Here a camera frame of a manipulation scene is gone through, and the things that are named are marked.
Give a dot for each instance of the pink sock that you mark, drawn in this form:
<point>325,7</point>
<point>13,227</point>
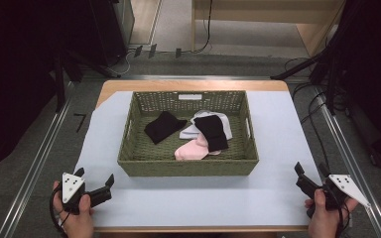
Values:
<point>191,152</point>

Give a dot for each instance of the black stand leg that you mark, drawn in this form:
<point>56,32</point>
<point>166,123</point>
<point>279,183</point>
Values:
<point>297,67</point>

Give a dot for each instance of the folded black sock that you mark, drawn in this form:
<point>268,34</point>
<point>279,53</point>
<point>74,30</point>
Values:
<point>163,127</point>

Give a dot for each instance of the person's right hand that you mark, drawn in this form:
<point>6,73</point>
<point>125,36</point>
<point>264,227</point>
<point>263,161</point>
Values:
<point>324,223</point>

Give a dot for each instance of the green woven basket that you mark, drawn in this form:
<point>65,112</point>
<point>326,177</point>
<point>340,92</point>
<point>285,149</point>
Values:
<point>152,167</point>

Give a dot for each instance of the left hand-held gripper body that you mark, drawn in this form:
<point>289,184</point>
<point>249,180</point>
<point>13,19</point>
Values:
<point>71,186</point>

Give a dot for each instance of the metal floor rail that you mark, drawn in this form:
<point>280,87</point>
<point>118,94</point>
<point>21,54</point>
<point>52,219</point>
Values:
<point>354,165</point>
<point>33,172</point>

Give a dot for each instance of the person's left hand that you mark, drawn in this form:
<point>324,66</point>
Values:
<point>77,224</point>

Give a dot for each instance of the long black sock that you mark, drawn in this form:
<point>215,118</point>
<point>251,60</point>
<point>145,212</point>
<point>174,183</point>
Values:
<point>213,132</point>

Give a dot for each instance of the light blue table mat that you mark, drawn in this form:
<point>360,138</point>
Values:
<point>278,139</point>

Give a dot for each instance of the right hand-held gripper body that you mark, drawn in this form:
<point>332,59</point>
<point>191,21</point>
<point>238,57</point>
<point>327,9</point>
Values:
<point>345,185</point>

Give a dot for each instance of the white sock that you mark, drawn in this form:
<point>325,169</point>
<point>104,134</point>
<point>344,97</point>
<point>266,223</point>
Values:
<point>189,133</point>

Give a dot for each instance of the light wooden shelf unit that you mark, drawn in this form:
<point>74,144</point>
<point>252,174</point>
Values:
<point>261,15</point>

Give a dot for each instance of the black curtain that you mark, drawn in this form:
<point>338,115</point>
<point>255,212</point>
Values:
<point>373,72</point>
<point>16,66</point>

